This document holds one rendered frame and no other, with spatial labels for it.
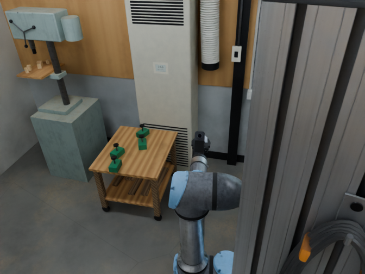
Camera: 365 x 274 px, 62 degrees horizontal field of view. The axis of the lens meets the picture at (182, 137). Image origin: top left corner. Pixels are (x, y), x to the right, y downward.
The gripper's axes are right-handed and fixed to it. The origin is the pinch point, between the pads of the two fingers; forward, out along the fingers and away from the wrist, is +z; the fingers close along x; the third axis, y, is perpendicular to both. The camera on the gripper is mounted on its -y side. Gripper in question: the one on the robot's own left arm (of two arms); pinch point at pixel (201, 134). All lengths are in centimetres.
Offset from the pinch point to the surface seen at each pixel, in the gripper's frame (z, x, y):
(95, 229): 38, -85, 126
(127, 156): 70, -61, 71
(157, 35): 113, -42, -18
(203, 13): 119, -7, -35
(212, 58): 119, 2, 0
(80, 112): 109, -115, 54
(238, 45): 124, 22, -11
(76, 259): 9, -90, 127
